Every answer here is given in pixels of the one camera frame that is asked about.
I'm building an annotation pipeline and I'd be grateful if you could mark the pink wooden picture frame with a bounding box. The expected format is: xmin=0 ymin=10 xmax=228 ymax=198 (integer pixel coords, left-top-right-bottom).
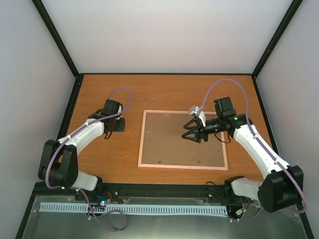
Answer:
xmin=137 ymin=109 xmax=229 ymax=171

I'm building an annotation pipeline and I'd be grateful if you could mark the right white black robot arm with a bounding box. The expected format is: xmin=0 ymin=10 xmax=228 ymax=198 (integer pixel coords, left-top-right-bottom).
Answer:
xmin=181 ymin=97 xmax=306 ymax=213

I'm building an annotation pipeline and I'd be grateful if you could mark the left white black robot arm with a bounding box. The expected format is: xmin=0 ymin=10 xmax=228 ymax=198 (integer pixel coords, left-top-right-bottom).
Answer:
xmin=38 ymin=99 xmax=125 ymax=201

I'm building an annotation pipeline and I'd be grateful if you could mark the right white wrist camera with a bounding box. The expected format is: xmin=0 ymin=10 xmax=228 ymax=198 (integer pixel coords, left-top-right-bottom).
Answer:
xmin=189 ymin=106 xmax=206 ymax=127

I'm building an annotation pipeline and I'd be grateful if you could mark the brown frame backing board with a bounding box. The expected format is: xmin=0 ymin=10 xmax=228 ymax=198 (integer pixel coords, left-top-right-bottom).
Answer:
xmin=141 ymin=112 xmax=225 ymax=167

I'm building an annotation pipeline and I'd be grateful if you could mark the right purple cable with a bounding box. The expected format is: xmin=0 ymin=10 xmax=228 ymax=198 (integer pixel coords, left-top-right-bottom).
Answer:
xmin=200 ymin=78 xmax=308 ymax=223

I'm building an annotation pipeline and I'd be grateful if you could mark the black aluminium cage frame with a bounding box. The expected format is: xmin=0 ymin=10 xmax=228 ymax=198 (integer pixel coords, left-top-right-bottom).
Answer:
xmin=16 ymin=0 xmax=303 ymax=239

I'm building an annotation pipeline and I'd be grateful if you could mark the light blue cable duct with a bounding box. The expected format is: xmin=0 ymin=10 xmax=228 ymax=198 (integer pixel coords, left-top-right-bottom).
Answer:
xmin=38 ymin=202 xmax=227 ymax=217

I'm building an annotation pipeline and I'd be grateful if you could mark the metal base plate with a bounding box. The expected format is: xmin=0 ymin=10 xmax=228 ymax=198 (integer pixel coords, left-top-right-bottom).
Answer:
xmin=22 ymin=196 xmax=313 ymax=239

